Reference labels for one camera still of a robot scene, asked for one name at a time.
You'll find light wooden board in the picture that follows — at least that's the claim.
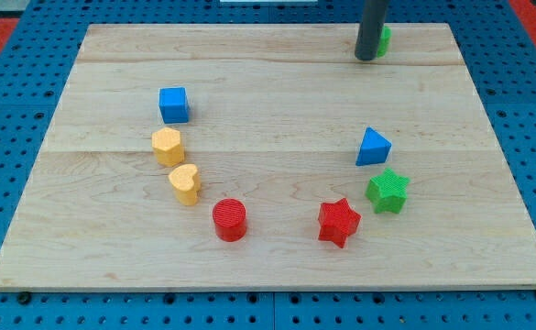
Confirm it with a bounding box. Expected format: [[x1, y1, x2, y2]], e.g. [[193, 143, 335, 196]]
[[0, 23, 536, 292]]

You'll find red star block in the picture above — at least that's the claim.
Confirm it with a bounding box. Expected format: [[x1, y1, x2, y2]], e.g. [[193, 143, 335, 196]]
[[318, 198, 361, 248]]

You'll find yellow heart block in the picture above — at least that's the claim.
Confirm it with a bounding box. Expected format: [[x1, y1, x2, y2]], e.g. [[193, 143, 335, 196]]
[[168, 164, 201, 206]]

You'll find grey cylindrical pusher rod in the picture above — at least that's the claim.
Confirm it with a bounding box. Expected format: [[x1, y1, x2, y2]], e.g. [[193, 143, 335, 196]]
[[355, 0, 389, 61]]

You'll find blue cube block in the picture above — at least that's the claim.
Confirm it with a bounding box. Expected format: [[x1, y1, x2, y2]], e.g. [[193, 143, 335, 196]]
[[159, 86, 190, 124]]

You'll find green circle block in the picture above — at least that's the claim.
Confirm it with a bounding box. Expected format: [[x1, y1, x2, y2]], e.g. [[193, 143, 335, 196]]
[[377, 26, 392, 58]]

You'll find blue triangle block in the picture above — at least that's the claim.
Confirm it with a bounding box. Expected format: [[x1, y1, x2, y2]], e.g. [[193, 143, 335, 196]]
[[356, 126, 392, 166]]

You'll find red cylinder block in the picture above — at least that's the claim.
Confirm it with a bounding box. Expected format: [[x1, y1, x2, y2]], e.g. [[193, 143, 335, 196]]
[[212, 198, 247, 242]]

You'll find yellow hexagon block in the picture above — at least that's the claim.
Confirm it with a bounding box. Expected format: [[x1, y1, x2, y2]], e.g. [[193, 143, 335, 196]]
[[151, 127, 185, 167]]

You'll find green star block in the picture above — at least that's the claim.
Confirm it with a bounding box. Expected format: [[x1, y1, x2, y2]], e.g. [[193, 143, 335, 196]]
[[365, 168, 410, 214]]

